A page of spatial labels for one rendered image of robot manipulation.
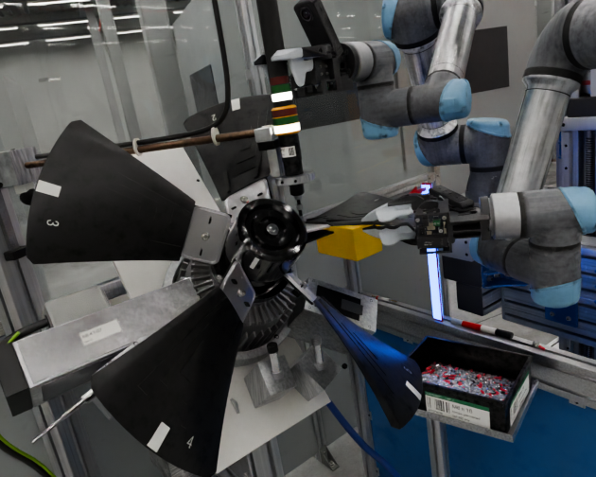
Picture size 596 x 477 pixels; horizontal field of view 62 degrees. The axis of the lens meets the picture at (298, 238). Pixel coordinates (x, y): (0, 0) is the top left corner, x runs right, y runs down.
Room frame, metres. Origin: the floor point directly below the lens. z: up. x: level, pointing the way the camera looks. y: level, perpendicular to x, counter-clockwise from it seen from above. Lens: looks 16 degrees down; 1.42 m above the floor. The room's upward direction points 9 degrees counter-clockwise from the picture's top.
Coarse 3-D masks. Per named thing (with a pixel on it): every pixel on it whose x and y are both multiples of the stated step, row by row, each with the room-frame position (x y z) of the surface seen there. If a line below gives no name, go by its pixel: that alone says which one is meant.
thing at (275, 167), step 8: (264, 128) 0.86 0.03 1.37; (256, 136) 0.87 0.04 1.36; (264, 136) 0.86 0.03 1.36; (272, 136) 0.86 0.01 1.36; (264, 144) 0.86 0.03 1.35; (272, 144) 0.85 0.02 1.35; (272, 152) 0.86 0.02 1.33; (280, 152) 0.87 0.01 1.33; (272, 160) 0.86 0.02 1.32; (280, 160) 0.87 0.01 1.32; (272, 168) 0.86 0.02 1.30; (280, 168) 0.86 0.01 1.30; (272, 176) 0.86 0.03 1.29; (280, 176) 0.86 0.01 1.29; (288, 176) 0.85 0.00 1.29; (296, 176) 0.84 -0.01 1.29; (304, 176) 0.83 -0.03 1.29; (312, 176) 0.84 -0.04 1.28; (280, 184) 0.84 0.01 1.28; (288, 184) 0.83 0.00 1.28; (296, 184) 0.83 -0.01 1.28
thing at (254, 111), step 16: (256, 96) 1.05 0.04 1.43; (208, 112) 1.05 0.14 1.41; (240, 112) 1.02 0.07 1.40; (256, 112) 1.01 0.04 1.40; (192, 128) 1.03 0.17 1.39; (224, 128) 1.00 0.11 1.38; (240, 128) 0.99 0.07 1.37; (256, 128) 0.97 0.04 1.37; (208, 144) 0.99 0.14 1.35; (224, 144) 0.98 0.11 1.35; (240, 144) 0.95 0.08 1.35; (256, 144) 0.94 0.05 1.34; (208, 160) 0.97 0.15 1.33; (224, 160) 0.95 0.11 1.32; (240, 160) 0.93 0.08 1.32; (256, 160) 0.91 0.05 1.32; (224, 176) 0.92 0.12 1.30; (240, 176) 0.91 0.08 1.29; (256, 176) 0.88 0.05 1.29; (224, 192) 0.90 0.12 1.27
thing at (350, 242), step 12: (336, 228) 1.27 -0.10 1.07; (348, 228) 1.23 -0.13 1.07; (360, 228) 1.23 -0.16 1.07; (324, 240) 1.31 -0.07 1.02; (336, 240) 1.28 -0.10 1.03; (348, 240) 1.23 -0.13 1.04; (360, 240) 1.23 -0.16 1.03; (372, 240) 1.25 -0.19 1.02; (324, 252) 1.32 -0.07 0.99; (336, 252) 1.28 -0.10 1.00; (348, 252) 1.24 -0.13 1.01; (360, 252) 1.23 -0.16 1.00; (372, 252) 1.25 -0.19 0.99
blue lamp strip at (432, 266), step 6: (426, 186) 1.06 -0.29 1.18; (426, 192) 1.06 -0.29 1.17; (432, 258) 1.06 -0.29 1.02; (432, 264) 1.06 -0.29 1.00; (432, 270) 1.06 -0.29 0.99; (432, 276) 1.06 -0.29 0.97; (432, 282) 1.06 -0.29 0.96; (432, 288) 1.06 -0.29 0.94; (438, 288) 1.05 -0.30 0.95; (432, 294) 1.07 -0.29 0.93; (438, 294) 1.05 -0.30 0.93; (432, 300) 1.07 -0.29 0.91; (438, 300) 1.05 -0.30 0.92; (432, 306) 1.07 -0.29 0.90; (438, 306) 1.05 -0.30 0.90; (438, 312) 1.06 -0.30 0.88; (438, 318) 1.06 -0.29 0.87
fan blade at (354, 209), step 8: (360, 192) 1.08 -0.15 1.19; (352, 200) 1.04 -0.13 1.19; (360, 200) 1.03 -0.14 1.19; (368, 200) 1.02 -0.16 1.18; (384, 200) 1.02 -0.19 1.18; (392, 200) 1.02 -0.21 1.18; (336, 208) 0.99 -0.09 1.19; (344, 208) 0.98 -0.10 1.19; (352, 208) 0.97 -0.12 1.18; (360, 208) 0.96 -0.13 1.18; (368, 208) 0.95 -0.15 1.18; (320, 216) 0.93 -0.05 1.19; (328, 216) 0.92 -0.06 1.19; (336, 216) 0.91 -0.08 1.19; (344, 216) 0.90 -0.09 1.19; (352, 216) 0.89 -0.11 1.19; (360, 216) 0.89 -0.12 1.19; (328, 224) 0.85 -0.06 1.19; (336, 224) 0.84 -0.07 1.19; (344, 224) 0.84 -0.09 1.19; (352, 224) 0.84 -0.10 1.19; (360, 224) 0.85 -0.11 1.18; (368, 224) 0.85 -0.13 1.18; (376, 224) 0.86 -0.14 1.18; (384, 224) 0.86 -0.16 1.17; (392, 224) 0.86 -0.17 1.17
